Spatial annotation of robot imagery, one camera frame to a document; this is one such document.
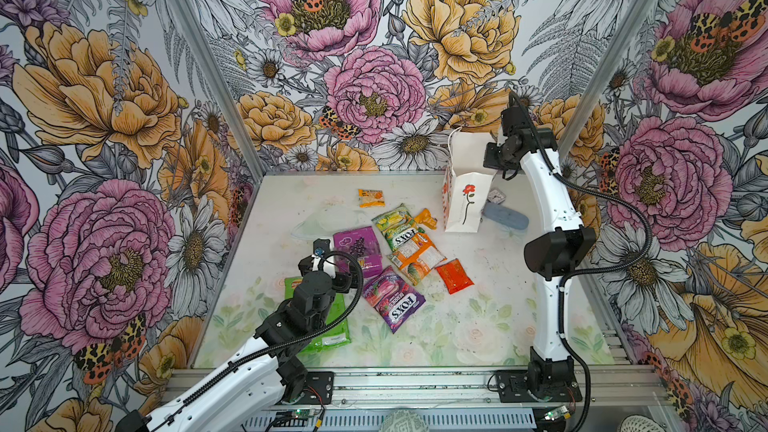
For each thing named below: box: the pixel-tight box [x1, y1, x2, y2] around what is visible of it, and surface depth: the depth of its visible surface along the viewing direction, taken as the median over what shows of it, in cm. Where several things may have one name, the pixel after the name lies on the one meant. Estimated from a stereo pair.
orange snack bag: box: [386, 232, 447, 286], surface depth 96 cm
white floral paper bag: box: [442, 128, 497, 233], surface depth 92 cm
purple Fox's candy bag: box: [362, 266, 426, 334], surface depth 88 cm
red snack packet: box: [435, 258, 474, 295], surface depth 94 cm
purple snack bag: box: [333, 226, 383, 278], surface depth 96 cm
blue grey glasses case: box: [482, 202, 530, 230], surface depth 108 cm
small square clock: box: [487, 189, 506, 205], surface depth 114 cm
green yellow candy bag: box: [371, 203, 426, 251], surface depth 104 cm
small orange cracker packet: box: [357, 189, 386, 208], surface depth 114 cm
